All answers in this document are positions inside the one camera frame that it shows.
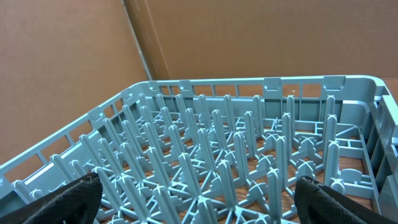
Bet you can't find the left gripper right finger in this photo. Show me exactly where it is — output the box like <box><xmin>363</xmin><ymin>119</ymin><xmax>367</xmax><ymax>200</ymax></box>
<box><xmin>294</xmin><ymin>175</ymin><xmax>397</xmax><ymax>224</ymax></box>

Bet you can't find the grey plastic dish rack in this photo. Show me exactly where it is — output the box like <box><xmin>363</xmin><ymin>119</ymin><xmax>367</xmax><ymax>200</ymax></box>
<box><xmin>1</xmin><ymin>75</ymin><xmax>397</xmax><ymax>223</ymax></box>

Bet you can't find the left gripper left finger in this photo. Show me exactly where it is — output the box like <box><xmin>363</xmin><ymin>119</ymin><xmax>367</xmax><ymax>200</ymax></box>
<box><xmin>1</xmin><ymin>172</ymin><xmax>103</xmax><ymax>224</ymax></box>

